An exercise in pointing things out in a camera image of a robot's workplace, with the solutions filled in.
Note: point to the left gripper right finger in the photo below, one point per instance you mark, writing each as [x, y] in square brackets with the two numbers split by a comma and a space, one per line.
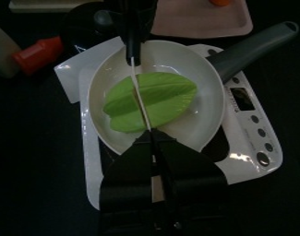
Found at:
[192, 184]

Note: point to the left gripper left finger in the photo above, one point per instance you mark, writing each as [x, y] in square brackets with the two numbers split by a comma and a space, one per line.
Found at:
[127, 184]

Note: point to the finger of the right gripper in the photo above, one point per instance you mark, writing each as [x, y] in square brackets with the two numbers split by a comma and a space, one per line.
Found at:
[148, 15]
[120, 18]

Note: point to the green starfruit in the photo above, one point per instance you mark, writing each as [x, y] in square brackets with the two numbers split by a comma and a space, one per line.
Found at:
[167, 95]

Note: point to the pink plastic tray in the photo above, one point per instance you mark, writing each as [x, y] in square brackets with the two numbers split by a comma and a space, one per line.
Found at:
[196, 21]

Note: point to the white induction cooker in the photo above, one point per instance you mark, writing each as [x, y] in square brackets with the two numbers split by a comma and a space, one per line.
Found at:
[246, 147]

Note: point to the orange round toy fruit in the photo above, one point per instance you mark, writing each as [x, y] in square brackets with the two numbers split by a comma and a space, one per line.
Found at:
[219, 2]

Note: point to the clear bottle red cap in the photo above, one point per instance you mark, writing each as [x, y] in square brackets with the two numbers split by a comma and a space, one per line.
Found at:
[36, 55]

